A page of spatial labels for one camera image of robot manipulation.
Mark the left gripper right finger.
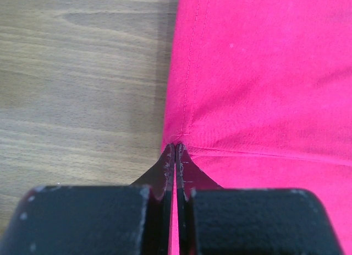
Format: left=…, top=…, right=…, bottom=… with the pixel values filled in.
left=175, top=144, right=343, bottom=254

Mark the pink t shirt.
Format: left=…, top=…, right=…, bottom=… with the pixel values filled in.
left=162, top=0, right=351, bottom=254

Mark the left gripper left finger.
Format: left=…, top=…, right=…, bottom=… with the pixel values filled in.
left=1, top=145, right=175, bottom=254

